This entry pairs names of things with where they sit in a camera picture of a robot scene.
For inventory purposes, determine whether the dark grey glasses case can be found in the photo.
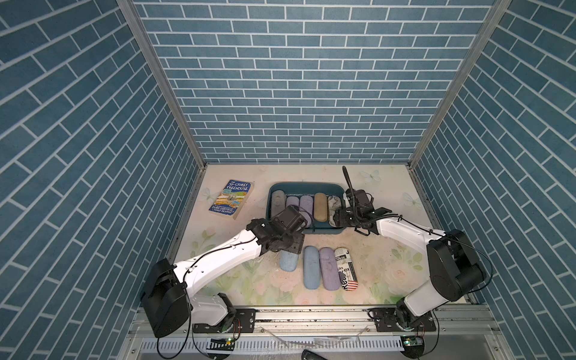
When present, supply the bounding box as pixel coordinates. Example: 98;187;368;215
270;190;287;218

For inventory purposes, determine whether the newspaper flag print glasses case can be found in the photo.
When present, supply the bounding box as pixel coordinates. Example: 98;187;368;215
334;247;359;292

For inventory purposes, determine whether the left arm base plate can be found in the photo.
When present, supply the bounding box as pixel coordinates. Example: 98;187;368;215
192;308;257;335

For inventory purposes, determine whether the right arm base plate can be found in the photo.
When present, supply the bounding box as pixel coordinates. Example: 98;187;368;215
367;307;437;332

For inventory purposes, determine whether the light blue glasses case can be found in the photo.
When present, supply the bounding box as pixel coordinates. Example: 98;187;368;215
279;250;299;272
303;246;321;290

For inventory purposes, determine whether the blue paperback book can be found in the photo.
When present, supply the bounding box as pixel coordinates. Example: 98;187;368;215
208;179;254;220

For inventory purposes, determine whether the aluminium mounting rail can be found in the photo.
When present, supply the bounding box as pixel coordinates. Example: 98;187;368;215
134;305;496;338

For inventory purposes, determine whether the lilac fabric glasses case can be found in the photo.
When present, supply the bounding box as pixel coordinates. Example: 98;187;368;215
286;196;300;208
298;195;314;228

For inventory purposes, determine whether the world map glasses case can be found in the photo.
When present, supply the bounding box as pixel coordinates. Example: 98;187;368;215
327;196;342;227

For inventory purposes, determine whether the tan fabric glasses case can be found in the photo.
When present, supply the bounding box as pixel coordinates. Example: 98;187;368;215
313;193;329;222

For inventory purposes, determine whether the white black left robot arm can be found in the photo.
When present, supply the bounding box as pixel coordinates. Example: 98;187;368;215
140;205;308;338

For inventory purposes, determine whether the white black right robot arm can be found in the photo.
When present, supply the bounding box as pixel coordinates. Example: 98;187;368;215
327;189;494;332

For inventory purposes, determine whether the teal plastic storage box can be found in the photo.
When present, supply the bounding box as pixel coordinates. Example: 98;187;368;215
265;181;345;235

